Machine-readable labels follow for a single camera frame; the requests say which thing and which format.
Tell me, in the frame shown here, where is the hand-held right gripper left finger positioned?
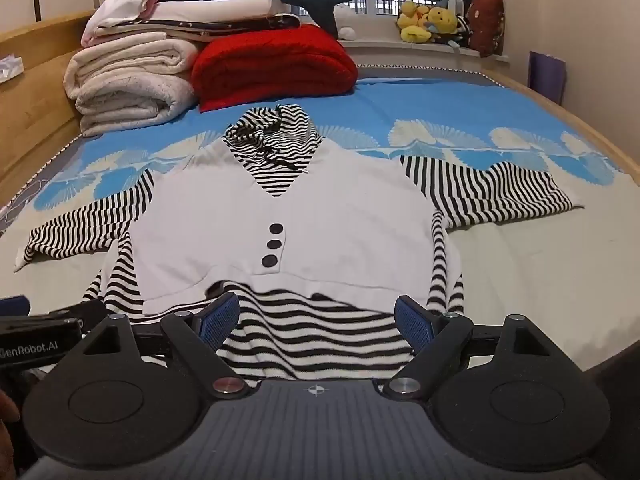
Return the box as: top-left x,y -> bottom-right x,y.
80,292 -> 252,401

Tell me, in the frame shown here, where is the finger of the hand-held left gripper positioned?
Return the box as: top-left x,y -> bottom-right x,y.
47,301 -> 109,334

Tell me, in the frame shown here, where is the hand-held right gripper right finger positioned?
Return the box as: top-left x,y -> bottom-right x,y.
382,295 -> 552,401

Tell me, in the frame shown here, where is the striped white hooded sweater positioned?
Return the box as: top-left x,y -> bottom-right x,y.
14,104 -> 586,383

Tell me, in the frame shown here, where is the person's left hand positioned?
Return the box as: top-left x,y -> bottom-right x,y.
0,390 -> 21,476

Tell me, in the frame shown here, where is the blue and beige bed sheet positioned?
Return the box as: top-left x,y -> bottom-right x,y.
0,77 -> 640,376

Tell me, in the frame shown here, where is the white folded quilt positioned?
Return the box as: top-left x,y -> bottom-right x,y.
63,32 -> 201,137

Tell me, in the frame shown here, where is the tissue pack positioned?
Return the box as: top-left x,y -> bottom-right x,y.
0,54 -> 25,81

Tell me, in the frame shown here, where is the red folded blanket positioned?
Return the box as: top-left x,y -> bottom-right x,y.
191,24 -> 359,113

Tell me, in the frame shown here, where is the white window sill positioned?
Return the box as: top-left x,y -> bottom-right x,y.
344,36 -> 512,70

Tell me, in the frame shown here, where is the purple board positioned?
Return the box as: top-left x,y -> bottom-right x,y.
528,51 -> 567,107

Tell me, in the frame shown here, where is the dark patterned folded blanket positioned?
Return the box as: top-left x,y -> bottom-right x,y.
95,14 -> 302,43

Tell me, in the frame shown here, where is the black white striped plush toy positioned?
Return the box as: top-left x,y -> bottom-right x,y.
452,15 -> 474,52

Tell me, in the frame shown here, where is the yellow plush toy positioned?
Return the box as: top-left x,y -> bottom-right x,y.
427,6 -> 459,47
397,1 -> 433,43

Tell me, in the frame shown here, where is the dark red cushion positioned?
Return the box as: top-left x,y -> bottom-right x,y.
466,0 -> 506,58

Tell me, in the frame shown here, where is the white and pink cloth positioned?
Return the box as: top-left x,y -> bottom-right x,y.
81,0 -> 168,46

